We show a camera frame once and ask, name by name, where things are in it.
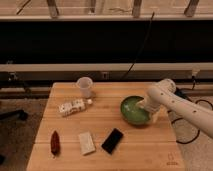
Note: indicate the black office chair base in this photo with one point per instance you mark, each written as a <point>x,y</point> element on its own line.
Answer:
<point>19,114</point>

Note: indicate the black rectangular phone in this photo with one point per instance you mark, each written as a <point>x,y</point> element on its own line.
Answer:
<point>112,141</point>

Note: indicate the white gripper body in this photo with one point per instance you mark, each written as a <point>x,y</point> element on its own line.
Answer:
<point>151,106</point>

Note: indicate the green ceramic bowl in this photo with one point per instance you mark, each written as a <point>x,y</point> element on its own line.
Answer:
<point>132,113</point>

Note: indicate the dark red oblong object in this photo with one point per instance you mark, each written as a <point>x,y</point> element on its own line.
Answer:
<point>55,144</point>

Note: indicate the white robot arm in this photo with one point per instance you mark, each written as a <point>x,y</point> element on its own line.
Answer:
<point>163,93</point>

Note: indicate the white rectangular block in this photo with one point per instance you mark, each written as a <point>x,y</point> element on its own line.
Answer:
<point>86,143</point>

